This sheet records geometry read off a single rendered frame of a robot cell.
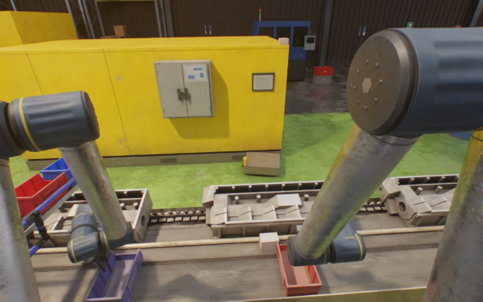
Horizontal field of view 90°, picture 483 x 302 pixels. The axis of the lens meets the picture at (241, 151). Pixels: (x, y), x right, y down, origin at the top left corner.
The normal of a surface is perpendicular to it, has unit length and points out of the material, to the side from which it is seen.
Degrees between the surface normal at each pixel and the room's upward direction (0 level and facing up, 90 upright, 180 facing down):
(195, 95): 90
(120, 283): 0
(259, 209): 10
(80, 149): 108
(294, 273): 0
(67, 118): 70
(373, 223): 0
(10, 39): 90
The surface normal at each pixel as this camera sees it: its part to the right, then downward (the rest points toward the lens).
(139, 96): 0.06, 0.48
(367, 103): -1.00, 0.05
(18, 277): 0.93, -0.31
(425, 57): 0.06, -0.18
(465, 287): -0.83, 0.20
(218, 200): 0.00, -0.78
